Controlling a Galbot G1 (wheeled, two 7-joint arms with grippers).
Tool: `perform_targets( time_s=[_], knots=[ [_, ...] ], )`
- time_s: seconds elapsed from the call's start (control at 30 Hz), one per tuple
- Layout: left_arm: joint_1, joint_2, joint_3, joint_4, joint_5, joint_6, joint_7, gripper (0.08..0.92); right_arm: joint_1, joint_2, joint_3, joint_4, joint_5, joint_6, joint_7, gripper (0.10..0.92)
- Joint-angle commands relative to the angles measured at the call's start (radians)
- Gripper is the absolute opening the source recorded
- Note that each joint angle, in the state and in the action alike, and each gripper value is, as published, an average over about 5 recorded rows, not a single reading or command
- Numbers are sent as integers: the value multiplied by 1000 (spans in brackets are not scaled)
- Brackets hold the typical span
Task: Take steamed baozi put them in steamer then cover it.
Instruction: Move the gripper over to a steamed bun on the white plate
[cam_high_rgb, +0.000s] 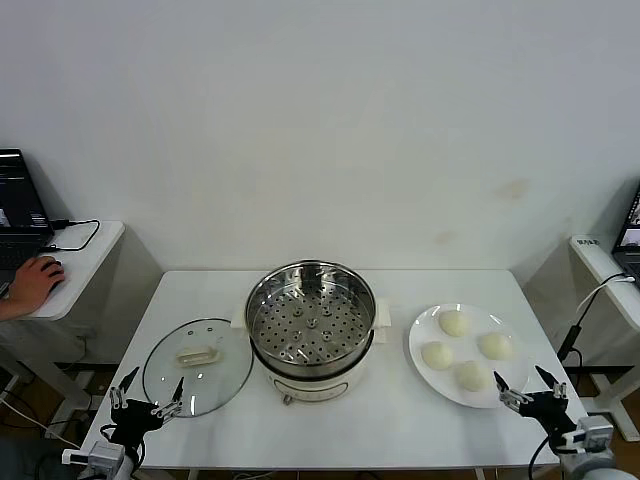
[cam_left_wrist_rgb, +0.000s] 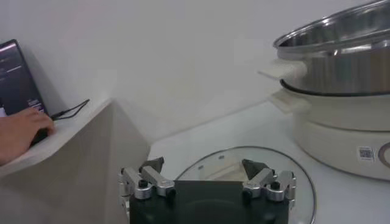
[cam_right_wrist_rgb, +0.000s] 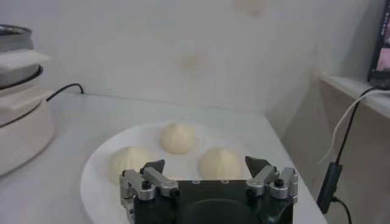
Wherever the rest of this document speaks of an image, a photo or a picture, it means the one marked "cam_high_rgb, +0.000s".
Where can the cream electric cooker base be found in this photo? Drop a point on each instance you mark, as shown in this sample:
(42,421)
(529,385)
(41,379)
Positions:
(310,387)

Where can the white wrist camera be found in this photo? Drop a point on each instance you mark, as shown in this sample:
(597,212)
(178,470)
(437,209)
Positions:
(105,454)
(592,432)

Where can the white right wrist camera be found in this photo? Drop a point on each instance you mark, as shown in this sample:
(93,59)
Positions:
(592,432)

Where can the black laptop with dark screen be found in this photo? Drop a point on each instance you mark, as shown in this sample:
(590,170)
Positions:
(20,200)

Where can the white round plate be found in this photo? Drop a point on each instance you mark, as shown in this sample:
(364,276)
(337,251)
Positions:
(430,385)

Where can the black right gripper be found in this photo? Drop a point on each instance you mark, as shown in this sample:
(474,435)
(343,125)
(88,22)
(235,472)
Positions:
(547,412)

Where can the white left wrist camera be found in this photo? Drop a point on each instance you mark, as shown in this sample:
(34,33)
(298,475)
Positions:
(105,454)

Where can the white steamed baozi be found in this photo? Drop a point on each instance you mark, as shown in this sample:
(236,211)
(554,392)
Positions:
(437,355)
(495,346)
(472,376)
(453,323)

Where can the person's bare forearm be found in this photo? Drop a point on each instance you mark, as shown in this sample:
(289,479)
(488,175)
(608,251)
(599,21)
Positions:
(5,310)

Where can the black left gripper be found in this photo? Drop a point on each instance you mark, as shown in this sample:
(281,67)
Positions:
(135,420)

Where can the white side table with mouse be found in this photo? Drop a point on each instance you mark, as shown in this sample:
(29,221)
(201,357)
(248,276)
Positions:
(85,270)

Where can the person's bare hand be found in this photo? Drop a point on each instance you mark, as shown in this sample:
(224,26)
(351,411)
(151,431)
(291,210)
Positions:
(35,285)

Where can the grey laptop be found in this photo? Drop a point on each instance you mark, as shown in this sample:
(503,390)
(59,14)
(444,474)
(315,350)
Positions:
(630,240)

